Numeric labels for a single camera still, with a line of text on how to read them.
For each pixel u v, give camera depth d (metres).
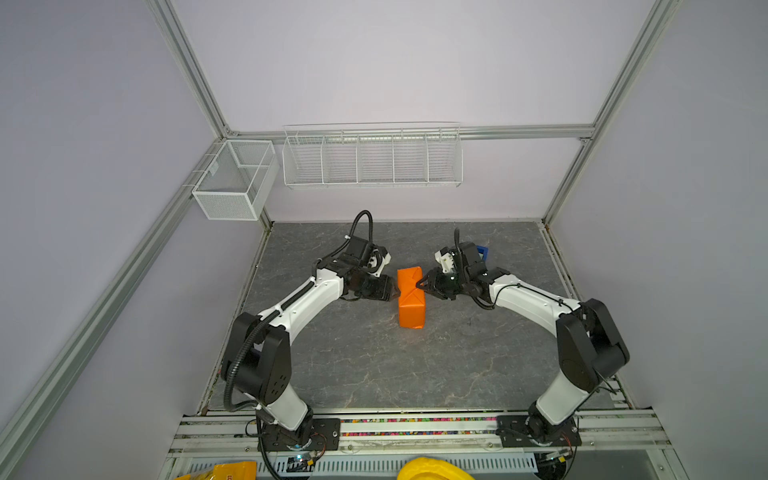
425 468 0.66
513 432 0.73
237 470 0.67
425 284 0.87
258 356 0.45
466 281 0.69
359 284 0.71
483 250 1.05
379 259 0.76
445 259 0.84
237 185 1.02
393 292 0.80
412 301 0.84
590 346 0.46
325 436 0.73
